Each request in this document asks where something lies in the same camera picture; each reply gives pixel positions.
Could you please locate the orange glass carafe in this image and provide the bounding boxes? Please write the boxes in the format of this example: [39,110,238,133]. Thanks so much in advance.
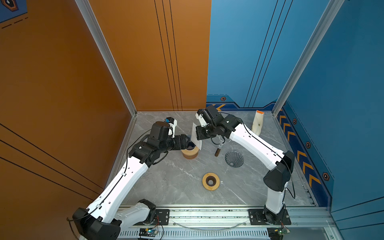
[182,152,198,160]

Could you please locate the left aluminium corner post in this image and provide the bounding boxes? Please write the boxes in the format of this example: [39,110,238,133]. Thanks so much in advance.
[75,0,137,117]

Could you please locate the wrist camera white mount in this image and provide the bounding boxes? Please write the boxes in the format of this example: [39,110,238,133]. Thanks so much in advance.
[196,109,207,127]
[165,117,177,138]

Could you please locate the aluminium corner post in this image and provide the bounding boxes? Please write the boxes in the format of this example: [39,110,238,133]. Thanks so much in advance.
[272,0,345,117]
[75,0,137,117]

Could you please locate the left green circuit board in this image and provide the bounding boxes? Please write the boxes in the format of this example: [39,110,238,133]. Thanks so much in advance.
[139,228,159,239]

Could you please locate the right aluminium corner post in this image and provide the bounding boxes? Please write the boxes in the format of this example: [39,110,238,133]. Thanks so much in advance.
[272,0,345,117]

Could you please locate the front aluminium rail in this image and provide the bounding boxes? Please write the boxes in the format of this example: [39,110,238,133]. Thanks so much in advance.
[116,206,342,240]

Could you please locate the grey ribbed glass dripper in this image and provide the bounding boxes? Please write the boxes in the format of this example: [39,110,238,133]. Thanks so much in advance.
[225,151,244,168]

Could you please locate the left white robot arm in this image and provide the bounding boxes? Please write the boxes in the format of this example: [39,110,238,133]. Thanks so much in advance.
[67,117,190,240]

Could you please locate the blue ribbed plastic dripper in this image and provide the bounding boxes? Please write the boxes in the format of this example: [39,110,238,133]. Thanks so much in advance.
[186,142,196,151]

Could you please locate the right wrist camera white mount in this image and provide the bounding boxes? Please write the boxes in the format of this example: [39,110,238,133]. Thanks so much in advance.
[196,109,207,127]

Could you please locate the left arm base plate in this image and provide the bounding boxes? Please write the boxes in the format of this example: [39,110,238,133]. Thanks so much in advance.
[135,209,170,226]

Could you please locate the wooden dripper holder ring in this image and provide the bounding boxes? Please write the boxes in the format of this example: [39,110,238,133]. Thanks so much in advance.
[180,145,200,157]

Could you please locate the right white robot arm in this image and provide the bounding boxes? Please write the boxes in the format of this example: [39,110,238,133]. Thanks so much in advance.
[196,106,295,225]

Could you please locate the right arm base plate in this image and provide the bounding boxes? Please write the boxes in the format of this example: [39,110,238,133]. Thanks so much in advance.
[248,208,292,226]

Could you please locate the white paper coffee filter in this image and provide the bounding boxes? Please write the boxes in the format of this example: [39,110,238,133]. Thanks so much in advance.
[191,123,202,150]

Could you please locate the right green circuit board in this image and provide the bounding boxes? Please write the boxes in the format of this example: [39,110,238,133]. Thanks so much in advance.
[267,228,291,240]

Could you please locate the coffee filter paper pack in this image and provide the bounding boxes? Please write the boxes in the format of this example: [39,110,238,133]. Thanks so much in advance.
[252,110,265,136]

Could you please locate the green circuit board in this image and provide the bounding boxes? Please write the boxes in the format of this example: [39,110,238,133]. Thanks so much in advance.
[139,228,159,239]
[267,228,291,240]

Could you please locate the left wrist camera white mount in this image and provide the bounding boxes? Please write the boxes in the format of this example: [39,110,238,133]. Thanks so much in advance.
[165,117,177,138]

